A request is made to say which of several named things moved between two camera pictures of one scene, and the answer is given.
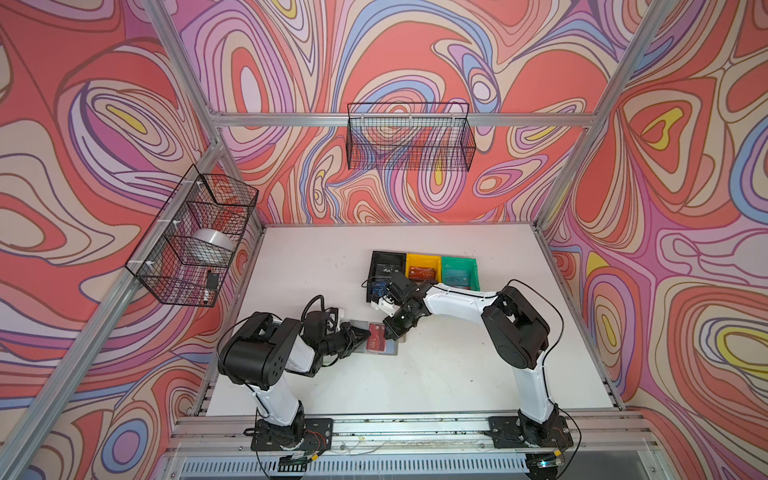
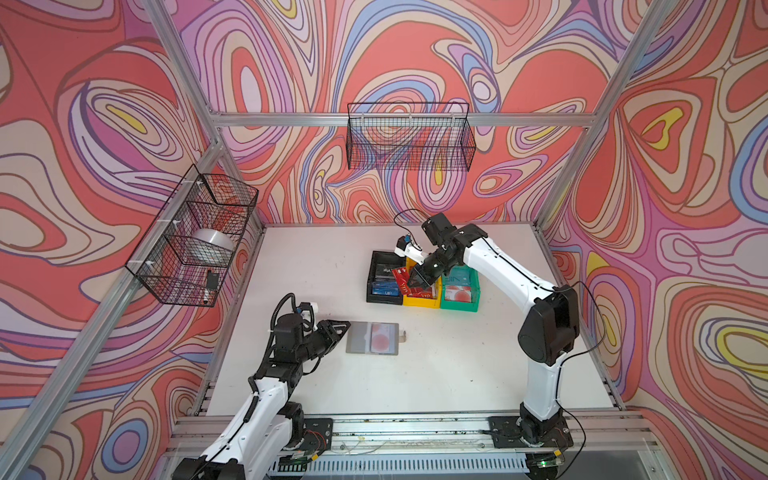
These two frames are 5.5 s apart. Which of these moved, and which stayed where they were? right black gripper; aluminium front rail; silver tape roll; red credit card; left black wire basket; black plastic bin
Moved: red credit card; right black gripper
Stayed: aluminium front rail; left black wire basket; black plastic bin; silver tape roll
